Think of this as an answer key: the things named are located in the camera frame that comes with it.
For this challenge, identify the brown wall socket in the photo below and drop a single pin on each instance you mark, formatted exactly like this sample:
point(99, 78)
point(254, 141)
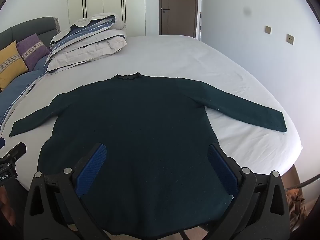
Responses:
point(268, 29)
point(290, 39)

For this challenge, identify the blue striped bedding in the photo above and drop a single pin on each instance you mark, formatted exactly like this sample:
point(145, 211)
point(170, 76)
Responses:
point(17, 87)

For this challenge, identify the purple patterned pillow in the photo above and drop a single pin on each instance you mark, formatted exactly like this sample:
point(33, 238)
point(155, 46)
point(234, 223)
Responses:
point(31, 47)

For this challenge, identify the yellow patterned pillow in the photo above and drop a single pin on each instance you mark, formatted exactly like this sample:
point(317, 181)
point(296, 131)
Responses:
point(10, 65)

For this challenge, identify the folded beige duvet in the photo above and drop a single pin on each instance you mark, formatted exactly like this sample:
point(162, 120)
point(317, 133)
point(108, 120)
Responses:
point(87, 50)

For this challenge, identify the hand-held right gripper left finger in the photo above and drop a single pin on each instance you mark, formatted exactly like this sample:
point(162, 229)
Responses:
point(92, 165)

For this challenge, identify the brown door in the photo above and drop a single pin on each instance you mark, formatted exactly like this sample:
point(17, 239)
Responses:
point(180, 5)

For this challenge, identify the brown crumpled paper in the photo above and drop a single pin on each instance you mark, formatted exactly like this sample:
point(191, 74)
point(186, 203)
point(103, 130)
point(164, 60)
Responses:
point(297, 205)

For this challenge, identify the white pole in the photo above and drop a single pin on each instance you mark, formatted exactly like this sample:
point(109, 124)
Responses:
point(200, 26)

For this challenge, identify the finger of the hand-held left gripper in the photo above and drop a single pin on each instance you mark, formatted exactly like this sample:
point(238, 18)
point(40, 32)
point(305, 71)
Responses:
point(17, 150)

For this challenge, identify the dark green sweater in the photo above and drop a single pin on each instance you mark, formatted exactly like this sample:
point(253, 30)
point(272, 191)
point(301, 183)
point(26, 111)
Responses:
point(140, 120)

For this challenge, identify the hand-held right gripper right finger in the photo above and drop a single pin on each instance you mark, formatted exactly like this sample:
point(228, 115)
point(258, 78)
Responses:
point(222, 167)

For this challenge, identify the grey headboard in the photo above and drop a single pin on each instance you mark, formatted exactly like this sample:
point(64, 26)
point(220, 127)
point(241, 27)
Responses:
point(25, 27)

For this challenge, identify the white bed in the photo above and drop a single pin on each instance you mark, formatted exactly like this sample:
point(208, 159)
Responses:
point(187, 55)

